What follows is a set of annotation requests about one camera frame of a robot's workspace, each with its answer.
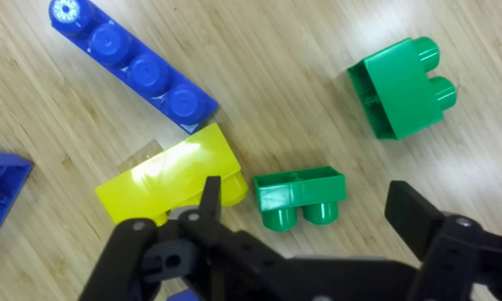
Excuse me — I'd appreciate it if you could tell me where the large green lego block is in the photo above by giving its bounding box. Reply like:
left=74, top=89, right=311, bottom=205
left=346, top=36, right=458, bottom=141

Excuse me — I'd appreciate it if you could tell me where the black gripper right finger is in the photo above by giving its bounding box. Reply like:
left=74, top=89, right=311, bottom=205
left=385, top=180, right=502, bottom=301

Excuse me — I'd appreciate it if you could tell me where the yellow three-stud lego block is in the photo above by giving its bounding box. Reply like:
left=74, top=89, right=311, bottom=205
left=94, top=123, right=249, bottom=228

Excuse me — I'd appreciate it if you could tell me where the green two-stud lego block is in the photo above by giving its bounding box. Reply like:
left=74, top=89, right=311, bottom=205
left=253, top=166, right=348, bottom=235

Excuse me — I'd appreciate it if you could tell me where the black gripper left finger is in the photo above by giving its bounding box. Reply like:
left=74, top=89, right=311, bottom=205
left=80, top=175, right=320, bottom=301

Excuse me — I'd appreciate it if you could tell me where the blue four-stud lego block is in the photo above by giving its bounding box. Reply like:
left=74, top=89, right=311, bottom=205
left=48, top=0, right=221, bottom=136
left=0, top=148, right=35, bottom=258

